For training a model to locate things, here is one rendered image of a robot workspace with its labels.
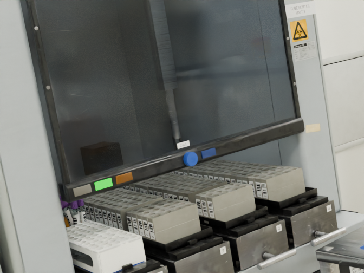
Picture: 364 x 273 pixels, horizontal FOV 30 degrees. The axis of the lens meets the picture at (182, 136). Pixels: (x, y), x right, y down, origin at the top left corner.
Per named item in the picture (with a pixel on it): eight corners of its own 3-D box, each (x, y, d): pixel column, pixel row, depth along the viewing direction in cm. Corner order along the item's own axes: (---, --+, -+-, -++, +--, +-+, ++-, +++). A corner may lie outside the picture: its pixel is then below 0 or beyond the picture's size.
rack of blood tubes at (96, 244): (42, 255, 151) (36, 229, 150) (82, 242, 156) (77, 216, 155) (103, 284, 126) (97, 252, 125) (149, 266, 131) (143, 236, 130)
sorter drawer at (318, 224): (136, 210, 204) (131, 181, 203) (174, 198, 212) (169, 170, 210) (309, 252, 144) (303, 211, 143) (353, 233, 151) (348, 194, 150)
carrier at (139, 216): (185, 226, 148) (181, 199, 148) (190, 227, 147) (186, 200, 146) (140, 242, 142) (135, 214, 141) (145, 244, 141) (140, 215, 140)
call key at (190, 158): (184, 167, 139) (181, 153, 138) (195, 163, 140) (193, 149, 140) (187, 168, 138) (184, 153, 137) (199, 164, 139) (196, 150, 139)
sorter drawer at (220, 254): (43, 241, 188) (37, 210, 187) (87, 227, 195) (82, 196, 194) (193, 303, 127) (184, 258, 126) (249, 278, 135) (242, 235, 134)
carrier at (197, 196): (239, 207, 157) (234, 181, 156) (244, 208, 155) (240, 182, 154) (198, 221, 150) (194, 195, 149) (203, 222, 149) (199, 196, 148)
